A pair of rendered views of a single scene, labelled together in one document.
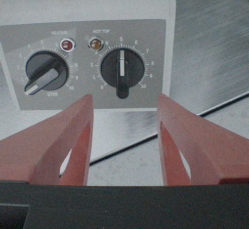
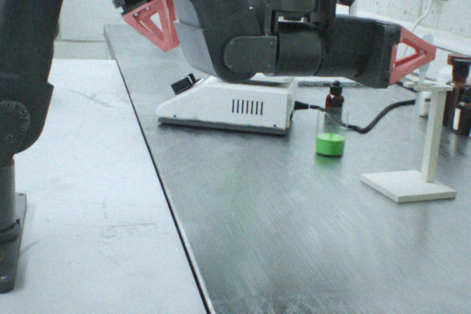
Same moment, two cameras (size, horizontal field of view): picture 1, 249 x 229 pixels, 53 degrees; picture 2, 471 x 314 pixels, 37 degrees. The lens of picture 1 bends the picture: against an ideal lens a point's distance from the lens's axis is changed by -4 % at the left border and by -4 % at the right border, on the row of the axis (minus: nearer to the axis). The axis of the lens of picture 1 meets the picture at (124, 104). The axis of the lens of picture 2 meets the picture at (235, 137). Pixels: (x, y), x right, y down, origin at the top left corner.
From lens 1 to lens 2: 1.06 m
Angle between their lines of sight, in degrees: 74
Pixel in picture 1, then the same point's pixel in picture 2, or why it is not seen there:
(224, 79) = (160, 135)
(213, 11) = (206, 138)
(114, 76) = (181, 88)
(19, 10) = not seen: hidden behind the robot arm
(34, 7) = not seen: hidden behind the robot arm
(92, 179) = (126, 110)
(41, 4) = not seen: hidden behind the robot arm
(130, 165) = (126, 115)
